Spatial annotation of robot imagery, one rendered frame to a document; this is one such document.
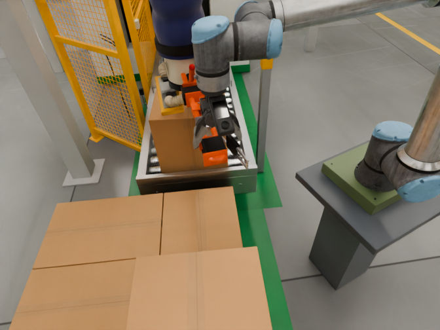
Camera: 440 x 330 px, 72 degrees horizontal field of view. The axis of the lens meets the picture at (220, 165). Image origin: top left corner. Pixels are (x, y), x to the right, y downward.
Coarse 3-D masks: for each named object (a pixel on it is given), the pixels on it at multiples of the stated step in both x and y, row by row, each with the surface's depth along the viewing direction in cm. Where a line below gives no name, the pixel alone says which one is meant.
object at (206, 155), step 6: (204, 138) 94; (210, 138) 94; (216, 138) 94; (222, 138) 94; (204, 144) 92; (210, 144) 92; (216, 144) 92; (222, 144) 92; (204, 150) 90; (210, 150) 90; (216, 150) 90; (222, 150) 90; (204, 156) 89; (210, 156) 90; (204, 162) 91; (210, 162) 92; (222, 162) 93
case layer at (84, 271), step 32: (192, 192) 171; (224, 192) 170; (64, 224) 159; (96, 224) 158; (128, 224) 157; (160, 224) 156; (192, 224) 155; (224, 224) 154; (64, 256) 145; (96, 256) 144; (128, 256) 144; (32, 288) 134; (64, 288) 134; (96, 288) 133; (128, 288) 132; (32, 320) 124; (64, 320) 124; (96, 320) 123
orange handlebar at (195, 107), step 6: (186, 78) 127; (192, 102) 112; (198, 102) 111; (192, 108) 109; (198, 108) 109; (192, 114) 111; (198, 114) 107; (216, 132) 99; (216, 156) 90; (222, 156) 90; (216, 162) 90
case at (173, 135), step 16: (160, 112) 159; (160, 128) 158; (176, 128) 158; (192, 128) 158; (160, 144) 165; (176, 144) 165; (192, 144) 166; (160, 160) 173; (176, 160) 174; (192, 160) 174
